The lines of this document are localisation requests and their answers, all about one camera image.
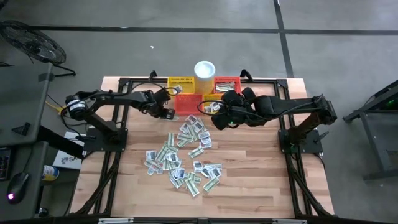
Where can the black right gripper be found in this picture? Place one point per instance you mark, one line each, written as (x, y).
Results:
(233, 99)

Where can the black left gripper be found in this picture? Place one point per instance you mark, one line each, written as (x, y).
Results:
(149, 104)

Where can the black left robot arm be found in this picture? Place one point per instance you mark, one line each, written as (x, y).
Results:
(124, 99)

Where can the orange plastic basket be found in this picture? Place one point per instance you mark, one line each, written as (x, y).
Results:
(188, 104)
(237, 81)

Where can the yellow plastic basket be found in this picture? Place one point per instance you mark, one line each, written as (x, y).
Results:
(186, 84)
(209, 97)

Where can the black table clamp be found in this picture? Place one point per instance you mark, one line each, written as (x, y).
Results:
(152, 74)
(245, 72)

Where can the yellow canister white lid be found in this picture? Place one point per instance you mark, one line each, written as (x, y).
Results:
(204, 73)

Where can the yellow power plug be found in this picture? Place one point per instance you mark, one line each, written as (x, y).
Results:
(60, 110)

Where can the white cardboard box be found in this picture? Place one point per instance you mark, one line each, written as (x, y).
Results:
(66, 160)

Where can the white yellow blue can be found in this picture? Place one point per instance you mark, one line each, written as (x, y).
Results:
(49, 172)

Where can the grey metal cart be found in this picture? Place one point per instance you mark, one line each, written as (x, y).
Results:
(370, 137)

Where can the grey desk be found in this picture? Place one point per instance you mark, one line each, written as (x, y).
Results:
(21, 158)
(21, 99)

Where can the black floor fan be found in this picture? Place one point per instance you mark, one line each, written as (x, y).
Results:
(32, 43)

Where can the small black round knob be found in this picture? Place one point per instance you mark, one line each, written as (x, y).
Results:
(42, 212)

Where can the black computer mouse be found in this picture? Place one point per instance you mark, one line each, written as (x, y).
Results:
(18, 186)

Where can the black keyboard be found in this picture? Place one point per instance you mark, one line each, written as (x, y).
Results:
(4, 165)

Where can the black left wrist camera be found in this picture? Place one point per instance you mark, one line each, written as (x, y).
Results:
(161, 96)

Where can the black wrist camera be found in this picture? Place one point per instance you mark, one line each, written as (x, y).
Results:
(161, 96)
(224, 121)

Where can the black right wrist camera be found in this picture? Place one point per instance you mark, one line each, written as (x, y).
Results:
(224, 121)

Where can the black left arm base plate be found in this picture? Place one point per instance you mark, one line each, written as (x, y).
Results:
(93, 144)

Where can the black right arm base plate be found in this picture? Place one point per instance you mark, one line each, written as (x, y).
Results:
(311, 144)

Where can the silver metal bracket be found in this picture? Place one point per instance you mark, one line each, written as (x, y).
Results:
(289, 221)
(115, 220)

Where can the black triangular bracket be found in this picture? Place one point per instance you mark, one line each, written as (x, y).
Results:
(22, 129)

